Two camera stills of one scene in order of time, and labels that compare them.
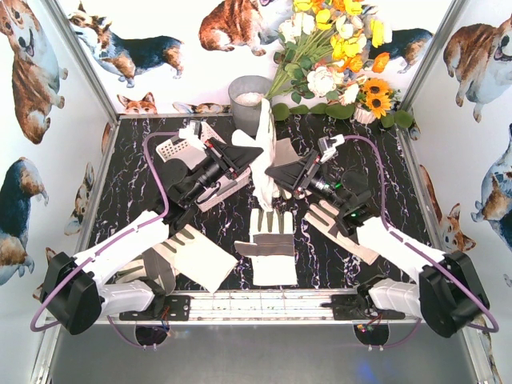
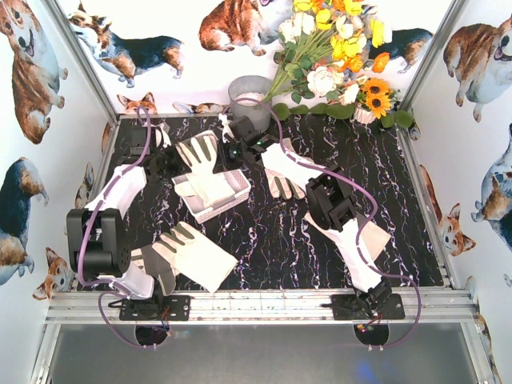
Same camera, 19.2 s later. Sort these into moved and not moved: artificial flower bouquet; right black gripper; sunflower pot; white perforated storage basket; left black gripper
Moved: left black gripper; white perforated storage basket; right black gripper
Not moved: sunflower pot; artificial flower bouquet
